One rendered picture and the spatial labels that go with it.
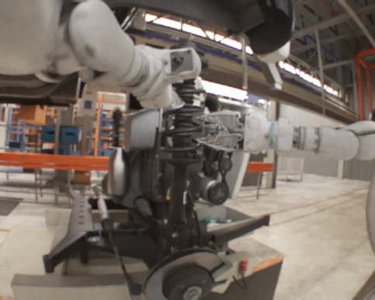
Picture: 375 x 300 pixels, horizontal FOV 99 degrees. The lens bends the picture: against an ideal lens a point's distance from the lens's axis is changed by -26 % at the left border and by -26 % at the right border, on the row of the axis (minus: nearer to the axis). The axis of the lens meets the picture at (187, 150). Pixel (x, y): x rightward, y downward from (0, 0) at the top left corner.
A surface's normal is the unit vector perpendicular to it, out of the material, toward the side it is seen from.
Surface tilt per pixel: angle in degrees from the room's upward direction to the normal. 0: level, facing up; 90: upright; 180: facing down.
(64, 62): 157
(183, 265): 104
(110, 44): 88
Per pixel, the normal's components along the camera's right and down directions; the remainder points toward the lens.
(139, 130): 0.09, 0.02
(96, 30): 0.94, 0.03
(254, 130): -0.43, 0.22
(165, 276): 0.42, 0.27
